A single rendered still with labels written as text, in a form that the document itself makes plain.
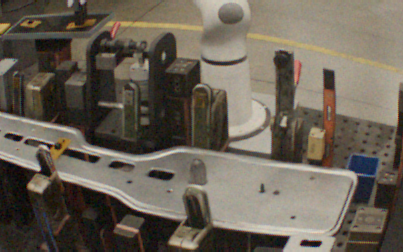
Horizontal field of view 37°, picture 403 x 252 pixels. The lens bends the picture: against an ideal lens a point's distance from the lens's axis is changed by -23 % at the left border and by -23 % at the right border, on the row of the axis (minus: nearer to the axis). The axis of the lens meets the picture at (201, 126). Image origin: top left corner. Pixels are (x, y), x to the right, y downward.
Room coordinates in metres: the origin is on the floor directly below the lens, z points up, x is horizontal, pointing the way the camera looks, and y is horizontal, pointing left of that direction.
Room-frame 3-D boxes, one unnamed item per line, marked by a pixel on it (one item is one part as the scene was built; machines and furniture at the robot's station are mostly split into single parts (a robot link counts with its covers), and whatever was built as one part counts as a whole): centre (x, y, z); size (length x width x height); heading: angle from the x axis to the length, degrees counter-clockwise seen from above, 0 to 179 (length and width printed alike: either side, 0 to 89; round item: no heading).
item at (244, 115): (1.73, -0.07, 0.89); 0.19 x 0.19 x 0.18
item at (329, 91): (1.22, -0.26, 0.95); 0.03 x 0.01 x 0.50; 66
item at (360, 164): (1.45, -0.43, 0.74); 0.11 x 0.10 x 0.09; 66
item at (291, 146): (1.27, -0.17, 0.88); 0.07 x 0.06 x 0.35; 156
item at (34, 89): (1.51, 0.41, 0.89); 0.13 x 0.11 x 0.38; 156
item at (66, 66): (1.54, 0.32, 0.90); 0.05 x 0.05 x 0.40; 66
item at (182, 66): (1.41, 0.03, 0.91); 0.07 x 0.05 x 0.42; 156
